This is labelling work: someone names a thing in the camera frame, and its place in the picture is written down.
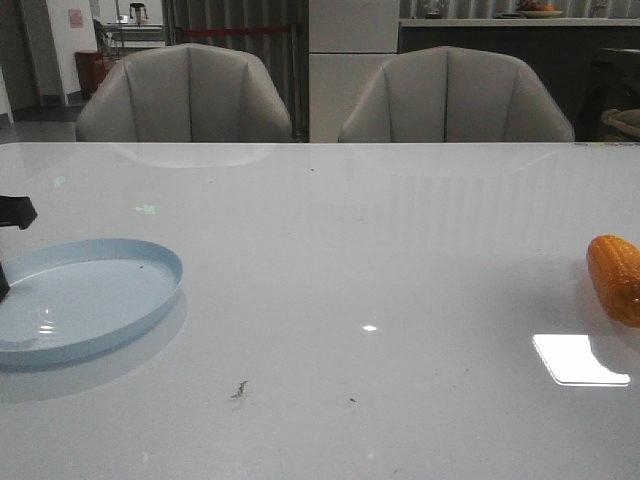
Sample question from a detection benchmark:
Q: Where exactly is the white cabinet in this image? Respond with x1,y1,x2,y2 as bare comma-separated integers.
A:
309,0,400,143

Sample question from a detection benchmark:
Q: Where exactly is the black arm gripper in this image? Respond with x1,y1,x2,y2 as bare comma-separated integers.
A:
0,196,38,301

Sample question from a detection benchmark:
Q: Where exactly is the dark counter with light top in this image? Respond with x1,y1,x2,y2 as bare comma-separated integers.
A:
398,18,639,126

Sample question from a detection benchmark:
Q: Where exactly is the fruit bowl on counter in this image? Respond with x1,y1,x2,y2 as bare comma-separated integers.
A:
516,0,563,19

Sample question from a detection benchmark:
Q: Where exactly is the right grey upholstered chair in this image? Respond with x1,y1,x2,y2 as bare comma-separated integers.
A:
338,46,574,143

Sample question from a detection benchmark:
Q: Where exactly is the red barrier belt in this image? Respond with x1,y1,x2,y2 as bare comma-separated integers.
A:
181,24,298,38

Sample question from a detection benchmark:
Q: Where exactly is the grey upholstered chair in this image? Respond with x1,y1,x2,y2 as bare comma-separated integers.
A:
75,43,292,143
338,46,574,143

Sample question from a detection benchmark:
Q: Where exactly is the orange corn cob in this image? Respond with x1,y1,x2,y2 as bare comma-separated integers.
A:
586,235,639,328

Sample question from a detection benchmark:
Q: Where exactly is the light blue round plate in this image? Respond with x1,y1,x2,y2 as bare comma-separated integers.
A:
1,238,183,367

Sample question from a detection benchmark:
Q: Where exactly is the left grey upholstered chair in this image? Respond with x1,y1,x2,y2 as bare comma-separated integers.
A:
75,43,292,143

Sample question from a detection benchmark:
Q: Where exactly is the pink wall notice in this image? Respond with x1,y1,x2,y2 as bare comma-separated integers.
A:
67,8,84,29

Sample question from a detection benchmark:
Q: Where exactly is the dark chair with cushion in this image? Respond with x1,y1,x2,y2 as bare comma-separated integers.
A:
574,48,639,142

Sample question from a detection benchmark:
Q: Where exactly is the red trash bin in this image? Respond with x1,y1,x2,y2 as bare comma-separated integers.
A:
74,50,106,100

